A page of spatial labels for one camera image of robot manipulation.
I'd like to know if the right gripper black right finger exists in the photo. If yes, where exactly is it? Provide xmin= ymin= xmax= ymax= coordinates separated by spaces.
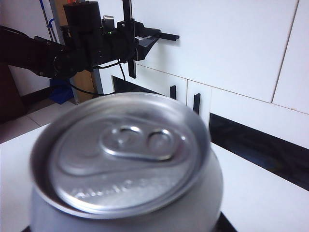
xmin=216 ymin=209 xmax=239 ymax=232

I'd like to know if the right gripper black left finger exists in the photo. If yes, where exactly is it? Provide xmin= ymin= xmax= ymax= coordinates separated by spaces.
xmin=19 ymin=221 xmax=33 ymax=232

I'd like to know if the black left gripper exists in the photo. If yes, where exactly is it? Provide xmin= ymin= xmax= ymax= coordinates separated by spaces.
xmin=100 ymin=0 xmax=162 ymax=78

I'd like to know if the black bar drawer handle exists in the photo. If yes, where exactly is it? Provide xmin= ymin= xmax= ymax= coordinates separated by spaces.
xmin=154 ymin=30 xmax=181 ymax=41

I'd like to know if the white cabinet drawer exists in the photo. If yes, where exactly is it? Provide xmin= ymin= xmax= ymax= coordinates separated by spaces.
xmin=272 ymin=0 xmax=309 ymax=114
xmin=101 ymin=0 xmax=300 ymax=105

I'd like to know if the silver beer can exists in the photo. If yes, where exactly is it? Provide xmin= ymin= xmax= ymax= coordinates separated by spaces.
xmin=29 ymin=92 xmax=225 ymax=232

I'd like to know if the white glass-panel cabinet door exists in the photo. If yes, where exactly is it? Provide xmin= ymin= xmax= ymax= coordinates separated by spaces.
xmin=187 ymin=79 xmax=309 ymax=191
xmin=98 ymin=61 xmax=188 ymax=107

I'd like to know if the white sideboard cabinet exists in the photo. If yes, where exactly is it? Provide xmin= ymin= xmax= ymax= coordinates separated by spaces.
xmin=96 ymin=0 xmax=309 ymax=191

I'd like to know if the tan wooden board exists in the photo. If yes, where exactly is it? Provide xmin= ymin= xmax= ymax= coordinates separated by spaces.
xmin=55 ymin=0 xmax=95 ymax=105

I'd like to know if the blue box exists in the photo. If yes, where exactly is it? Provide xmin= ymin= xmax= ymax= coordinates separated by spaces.
xmin=49 ymin=78 xmax=74 ymax=105

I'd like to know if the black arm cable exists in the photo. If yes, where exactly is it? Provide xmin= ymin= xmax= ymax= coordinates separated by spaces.
xmin=69 ymin=60 xmax=126 ymax=95

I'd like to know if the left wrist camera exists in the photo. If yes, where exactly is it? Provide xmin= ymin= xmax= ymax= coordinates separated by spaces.
xmin=102 ymin=15 xmax=116 ymax=29

